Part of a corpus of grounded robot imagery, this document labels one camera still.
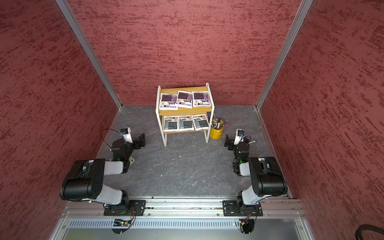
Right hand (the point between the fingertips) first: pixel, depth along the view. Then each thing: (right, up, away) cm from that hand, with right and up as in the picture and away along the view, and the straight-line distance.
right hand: (233, 136), depth 93 cm
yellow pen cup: (-10, +4, +3) cm, 12 cm away
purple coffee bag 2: (-30, +21, -17) cm, 41 cm away
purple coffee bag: (-39, +20, -17) cm, 47 cm away
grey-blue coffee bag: (-30, +9, -5) cm, 32 cm away
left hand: (-62, 0, 0) cm, 62 cm away
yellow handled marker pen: (+15, -4, +6) cm, 17 cm away
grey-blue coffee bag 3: (-22, +10, -4) cm, 24 cm away
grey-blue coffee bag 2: (-39, +8, -6) cm, 40 cm away
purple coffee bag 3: (-21, +22, -16) cm, 34 cm away
